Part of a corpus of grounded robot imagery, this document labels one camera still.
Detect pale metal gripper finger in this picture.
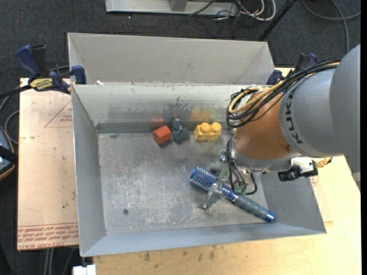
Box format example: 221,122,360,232
202,183,224,211

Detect blue brush with grey handle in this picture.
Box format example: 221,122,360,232
189,166,276,223

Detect yellow toy brick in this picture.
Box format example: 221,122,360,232
193,121,222,143

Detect dark grey toy figure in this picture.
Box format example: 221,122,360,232
171,118,190,144

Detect grey metal bin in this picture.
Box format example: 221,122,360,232
67,32,327,257

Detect red toy block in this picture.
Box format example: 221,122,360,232
152,125,173,146

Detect brown cardboard board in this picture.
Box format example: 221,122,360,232
17,77,80,252

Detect black cylinder on white bracket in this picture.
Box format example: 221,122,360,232
277,156,319,182

